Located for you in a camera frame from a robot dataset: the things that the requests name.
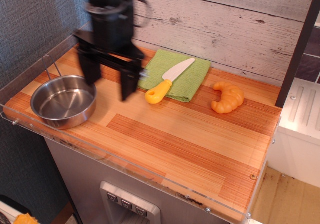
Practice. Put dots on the clear acrylic table guard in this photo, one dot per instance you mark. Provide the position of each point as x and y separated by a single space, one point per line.
187 149

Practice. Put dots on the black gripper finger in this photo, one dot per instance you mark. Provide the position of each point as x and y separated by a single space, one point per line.
129 82
90 67

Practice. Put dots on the white cabinet at right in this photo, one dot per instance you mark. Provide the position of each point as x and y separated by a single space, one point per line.
295 149

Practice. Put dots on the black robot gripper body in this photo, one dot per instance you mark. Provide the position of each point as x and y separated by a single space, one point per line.
111 35

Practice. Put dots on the silver dispenser button panel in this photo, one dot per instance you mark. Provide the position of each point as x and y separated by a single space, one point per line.
123 207

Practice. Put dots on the orange black object bottom left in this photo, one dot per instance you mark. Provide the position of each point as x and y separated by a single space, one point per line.
19 219

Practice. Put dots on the orange toy croissant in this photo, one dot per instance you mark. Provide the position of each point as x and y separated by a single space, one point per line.
231 97

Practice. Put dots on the yellow handled toy knife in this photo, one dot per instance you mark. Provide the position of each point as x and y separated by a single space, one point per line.
156 94

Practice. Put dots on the stainless steel pot with handle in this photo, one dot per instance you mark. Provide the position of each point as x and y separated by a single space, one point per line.
65 101

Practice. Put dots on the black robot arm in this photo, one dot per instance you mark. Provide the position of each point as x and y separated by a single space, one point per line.
110 43

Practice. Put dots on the dark right shelf post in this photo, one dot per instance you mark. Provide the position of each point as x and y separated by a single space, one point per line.
298 52

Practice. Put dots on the green cloth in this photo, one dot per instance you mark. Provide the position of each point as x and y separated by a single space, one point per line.
186 85

